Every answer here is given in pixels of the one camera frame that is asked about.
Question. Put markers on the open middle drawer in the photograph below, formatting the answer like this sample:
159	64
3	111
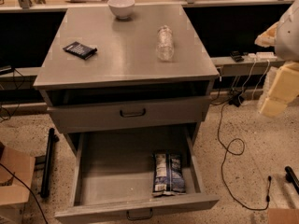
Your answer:
114	176

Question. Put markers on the white power strip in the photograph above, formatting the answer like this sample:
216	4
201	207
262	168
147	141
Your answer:
262	55

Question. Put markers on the black small device on ledge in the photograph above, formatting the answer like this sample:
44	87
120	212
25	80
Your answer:
236	56

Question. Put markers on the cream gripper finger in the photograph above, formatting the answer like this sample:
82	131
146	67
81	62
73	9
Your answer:
268	37
281	87

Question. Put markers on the cardboard box bottom right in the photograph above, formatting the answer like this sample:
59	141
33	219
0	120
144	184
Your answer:
283	216

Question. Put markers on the cardboard box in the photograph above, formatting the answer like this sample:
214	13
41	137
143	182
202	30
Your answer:
283	216
16	174

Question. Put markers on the black calculator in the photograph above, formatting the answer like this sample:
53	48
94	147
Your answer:
80	50

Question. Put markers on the clear plastic water bottle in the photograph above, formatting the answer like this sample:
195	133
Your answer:
165	44

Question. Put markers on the blue chip bag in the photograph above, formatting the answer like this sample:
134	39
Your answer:
168	178

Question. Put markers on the cardboard box left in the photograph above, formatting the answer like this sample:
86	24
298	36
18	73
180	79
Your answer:
16	174

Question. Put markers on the black pole on floor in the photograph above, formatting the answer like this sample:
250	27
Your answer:
45	187

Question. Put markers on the grey drawer cabinet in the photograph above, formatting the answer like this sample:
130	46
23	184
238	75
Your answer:
125	67

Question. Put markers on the white bowl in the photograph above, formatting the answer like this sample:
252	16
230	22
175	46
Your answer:
121	9

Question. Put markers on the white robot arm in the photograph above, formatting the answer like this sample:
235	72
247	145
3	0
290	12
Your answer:
283	36

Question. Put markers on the closed top drawer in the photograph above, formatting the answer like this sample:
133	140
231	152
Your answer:
122	115

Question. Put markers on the black tube right floor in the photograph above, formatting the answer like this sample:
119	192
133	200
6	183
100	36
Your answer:
292	178

